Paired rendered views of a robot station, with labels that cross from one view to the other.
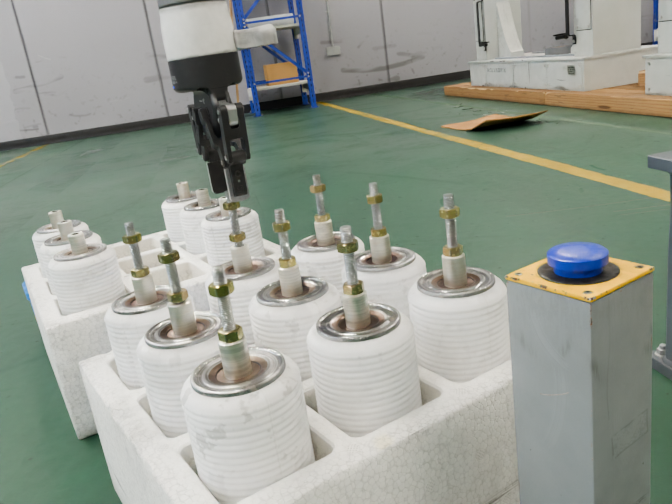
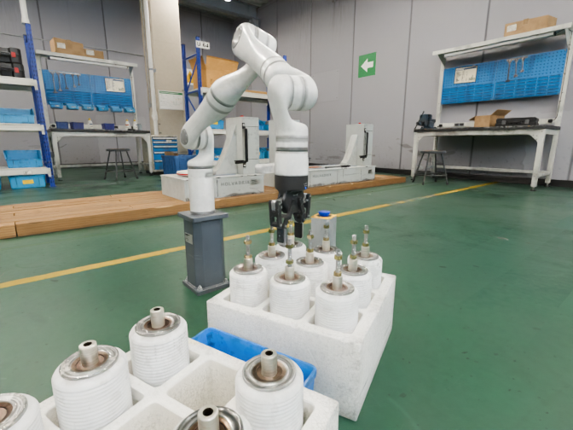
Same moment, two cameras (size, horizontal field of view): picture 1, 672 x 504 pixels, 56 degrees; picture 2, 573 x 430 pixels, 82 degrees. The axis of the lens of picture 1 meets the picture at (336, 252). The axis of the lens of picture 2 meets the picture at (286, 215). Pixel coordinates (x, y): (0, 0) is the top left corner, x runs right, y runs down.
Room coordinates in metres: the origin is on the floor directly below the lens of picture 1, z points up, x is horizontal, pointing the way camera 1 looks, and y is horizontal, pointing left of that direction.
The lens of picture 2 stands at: (1.10, 0.73, 0.56)
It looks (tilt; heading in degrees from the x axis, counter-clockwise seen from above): 12 degrees down; 239
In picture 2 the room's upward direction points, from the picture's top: straight up
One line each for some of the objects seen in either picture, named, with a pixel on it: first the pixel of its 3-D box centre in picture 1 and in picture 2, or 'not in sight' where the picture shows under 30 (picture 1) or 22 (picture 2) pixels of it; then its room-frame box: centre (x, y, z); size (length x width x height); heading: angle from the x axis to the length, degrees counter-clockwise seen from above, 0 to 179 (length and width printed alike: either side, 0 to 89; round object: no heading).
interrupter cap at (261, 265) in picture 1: (243, 269); (289, 277); (0.72, 0.11, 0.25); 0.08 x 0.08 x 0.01
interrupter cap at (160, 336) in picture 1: (185, 330); (352, 270); (0.56, 0.15, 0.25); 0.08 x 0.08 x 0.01
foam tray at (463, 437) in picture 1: (315, 426); (309, 316); (0.62, 0.05, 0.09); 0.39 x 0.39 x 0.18; 31
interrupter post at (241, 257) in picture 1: (241, 259); (289, 272); (0.72, 0.11, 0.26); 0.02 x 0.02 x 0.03
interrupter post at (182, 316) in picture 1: (182, 317); (353, 264); (0.56, 0.15, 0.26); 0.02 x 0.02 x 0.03
